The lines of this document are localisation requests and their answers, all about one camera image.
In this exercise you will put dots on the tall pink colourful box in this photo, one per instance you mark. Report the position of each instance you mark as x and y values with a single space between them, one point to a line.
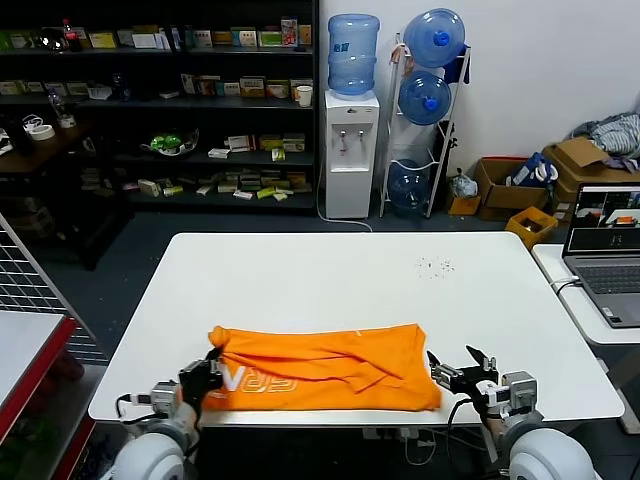
289 33

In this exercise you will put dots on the orange t-shirt with white print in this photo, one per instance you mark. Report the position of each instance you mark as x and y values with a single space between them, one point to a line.
325 365

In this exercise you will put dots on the yellow plastic bin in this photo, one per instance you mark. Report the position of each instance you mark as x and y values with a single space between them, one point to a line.
517 231

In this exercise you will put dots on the dark blue cloth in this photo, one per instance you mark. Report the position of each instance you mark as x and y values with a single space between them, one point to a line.
455 71

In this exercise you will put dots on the blue white bag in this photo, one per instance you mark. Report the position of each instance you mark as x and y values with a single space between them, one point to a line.
525 172

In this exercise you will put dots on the cream green medicine box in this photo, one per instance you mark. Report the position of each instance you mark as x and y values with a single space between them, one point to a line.
294 143

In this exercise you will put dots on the beige carton box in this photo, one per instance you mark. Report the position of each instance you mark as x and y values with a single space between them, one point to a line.
148 188

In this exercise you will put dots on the white water dispenser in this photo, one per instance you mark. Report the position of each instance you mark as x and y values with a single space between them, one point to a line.
350 190

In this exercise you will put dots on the pile of grey blue clothes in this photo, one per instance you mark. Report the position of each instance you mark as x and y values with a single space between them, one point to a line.
620 132

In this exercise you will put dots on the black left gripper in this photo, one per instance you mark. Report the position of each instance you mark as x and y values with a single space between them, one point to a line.
197 380

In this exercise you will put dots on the large white box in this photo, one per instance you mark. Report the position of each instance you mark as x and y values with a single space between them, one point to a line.
147 39

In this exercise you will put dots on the small green white box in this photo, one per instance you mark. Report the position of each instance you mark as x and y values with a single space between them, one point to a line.
278 155

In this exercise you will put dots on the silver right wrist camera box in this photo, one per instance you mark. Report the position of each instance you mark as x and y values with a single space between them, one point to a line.
520 392

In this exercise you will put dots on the yellow green medicine box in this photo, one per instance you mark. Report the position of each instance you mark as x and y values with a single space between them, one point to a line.
270 142
102 40

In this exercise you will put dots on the low white medicine box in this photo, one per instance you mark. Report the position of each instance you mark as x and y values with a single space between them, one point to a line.
230 89

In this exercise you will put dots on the white carton box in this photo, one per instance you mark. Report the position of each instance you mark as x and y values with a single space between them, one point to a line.
100 92

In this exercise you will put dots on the black folded stand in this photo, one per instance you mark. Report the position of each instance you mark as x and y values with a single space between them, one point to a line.
445 155

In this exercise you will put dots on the thin flat white box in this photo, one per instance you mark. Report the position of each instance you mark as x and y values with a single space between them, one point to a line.
169 94

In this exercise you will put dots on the white paper cup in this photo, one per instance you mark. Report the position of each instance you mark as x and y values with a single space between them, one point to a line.
304 97

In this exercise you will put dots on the pink white flat box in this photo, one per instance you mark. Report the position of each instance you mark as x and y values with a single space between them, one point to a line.
242 195

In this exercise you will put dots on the wide white tape roll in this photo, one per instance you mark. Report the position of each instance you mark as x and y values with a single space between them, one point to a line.
42 132

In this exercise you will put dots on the blue water jug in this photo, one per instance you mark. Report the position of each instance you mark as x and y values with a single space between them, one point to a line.
425 34
417 96
407 187

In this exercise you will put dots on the black shelf unit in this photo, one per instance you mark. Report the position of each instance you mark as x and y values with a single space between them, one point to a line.
150 105

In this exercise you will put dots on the upright white red box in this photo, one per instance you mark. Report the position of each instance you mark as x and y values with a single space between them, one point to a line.
188 84

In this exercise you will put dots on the plain cardboard box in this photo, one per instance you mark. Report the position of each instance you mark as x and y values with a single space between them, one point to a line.
567 200

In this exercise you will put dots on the small yellow cardboard box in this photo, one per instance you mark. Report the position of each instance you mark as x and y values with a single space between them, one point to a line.
462 206

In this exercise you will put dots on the shiny dark glass ball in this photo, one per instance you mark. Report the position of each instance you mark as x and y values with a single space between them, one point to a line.
51 39

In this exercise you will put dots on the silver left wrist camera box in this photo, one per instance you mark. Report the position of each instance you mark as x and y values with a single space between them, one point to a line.
162 397

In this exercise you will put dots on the brown wooden table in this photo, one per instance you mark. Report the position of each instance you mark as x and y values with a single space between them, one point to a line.
50 147

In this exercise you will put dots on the white orange medicine box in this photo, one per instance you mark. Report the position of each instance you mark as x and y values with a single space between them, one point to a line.
277 89

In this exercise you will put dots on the green white snack bag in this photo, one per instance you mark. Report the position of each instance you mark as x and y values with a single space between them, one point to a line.
167 144

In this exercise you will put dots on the grey laptop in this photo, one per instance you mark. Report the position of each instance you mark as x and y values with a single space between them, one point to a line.
610 280

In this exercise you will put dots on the black device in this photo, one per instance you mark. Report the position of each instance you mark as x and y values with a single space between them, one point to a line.
20 137

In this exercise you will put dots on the clear plastic bottle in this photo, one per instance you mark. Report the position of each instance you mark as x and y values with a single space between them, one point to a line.
56 105

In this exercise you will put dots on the white side desk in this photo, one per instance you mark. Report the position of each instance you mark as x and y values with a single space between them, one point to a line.
547 260

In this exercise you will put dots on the red edged white table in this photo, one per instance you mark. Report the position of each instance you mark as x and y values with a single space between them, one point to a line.
25 345

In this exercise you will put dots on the lime green flat box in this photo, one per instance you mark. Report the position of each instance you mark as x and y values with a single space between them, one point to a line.
267 194

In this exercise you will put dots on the blue labelled water bottle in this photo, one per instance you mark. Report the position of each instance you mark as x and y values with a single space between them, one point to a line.
352 54

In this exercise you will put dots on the small flat white box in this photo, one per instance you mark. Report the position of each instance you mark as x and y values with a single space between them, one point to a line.
219 154

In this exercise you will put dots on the open flap cardboard box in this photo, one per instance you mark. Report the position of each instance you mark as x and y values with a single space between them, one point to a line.
580 160

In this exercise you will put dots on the yellow brown medicine box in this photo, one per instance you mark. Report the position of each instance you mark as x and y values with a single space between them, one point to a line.
252 87

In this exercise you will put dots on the dark bottle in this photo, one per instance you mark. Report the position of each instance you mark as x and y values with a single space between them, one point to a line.
121 87

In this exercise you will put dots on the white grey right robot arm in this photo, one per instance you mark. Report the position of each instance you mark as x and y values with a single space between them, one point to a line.
550 455

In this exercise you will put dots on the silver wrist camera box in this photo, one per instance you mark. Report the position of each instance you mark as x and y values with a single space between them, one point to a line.
520 392
162 397

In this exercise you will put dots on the beige red medicine box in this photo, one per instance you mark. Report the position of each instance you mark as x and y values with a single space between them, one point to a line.
208 86

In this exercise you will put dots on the grey plastic bag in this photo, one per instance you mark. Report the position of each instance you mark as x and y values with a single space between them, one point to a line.
462 187

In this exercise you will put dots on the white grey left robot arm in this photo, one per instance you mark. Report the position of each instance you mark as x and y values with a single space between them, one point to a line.
150 455

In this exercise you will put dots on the white red striped box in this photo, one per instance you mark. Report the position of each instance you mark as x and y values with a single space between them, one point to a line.
240 144

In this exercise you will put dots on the cola bottle red cap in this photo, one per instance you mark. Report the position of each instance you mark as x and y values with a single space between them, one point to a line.
69 39

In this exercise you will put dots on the red rimmed cardboard box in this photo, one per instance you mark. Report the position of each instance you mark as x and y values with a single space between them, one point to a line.
505 200

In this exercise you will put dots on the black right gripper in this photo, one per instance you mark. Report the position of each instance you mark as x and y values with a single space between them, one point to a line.
470 382

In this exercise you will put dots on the white metal jug rack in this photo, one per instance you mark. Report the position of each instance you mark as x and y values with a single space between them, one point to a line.
391 99

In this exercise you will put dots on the clear glass bowl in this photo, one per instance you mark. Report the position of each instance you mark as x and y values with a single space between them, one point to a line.
190 142

